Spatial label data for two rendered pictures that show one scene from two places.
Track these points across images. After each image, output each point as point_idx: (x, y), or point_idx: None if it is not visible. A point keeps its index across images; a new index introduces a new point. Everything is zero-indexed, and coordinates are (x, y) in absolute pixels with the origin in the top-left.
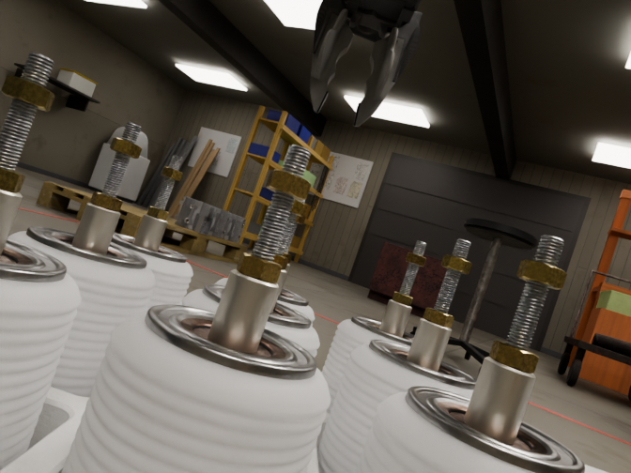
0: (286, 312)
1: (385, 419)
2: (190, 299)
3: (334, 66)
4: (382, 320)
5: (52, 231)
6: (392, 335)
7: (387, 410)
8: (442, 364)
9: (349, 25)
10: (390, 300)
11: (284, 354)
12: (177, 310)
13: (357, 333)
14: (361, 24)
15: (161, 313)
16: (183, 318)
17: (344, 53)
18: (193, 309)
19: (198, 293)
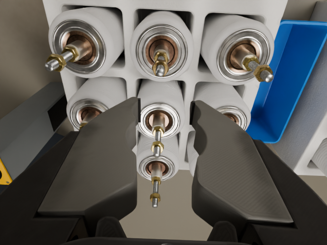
0: (170, 117)
1: (190, 169)
2: (136, 128)
3: (131, 148)
4: (236, 59)
5: (73, 113)
6: (232, 81)
7: (190, 168)
8: (238, 117)
9: (102, 219)
10: (241, 64)
11: (167, 168)
12: (142, 163)
13: (214, 75)
14: (138, 239)
15: (141, 169)
16: (145, 167)
17: (132, 153)
18: (145, 160)
19: (137, 127)
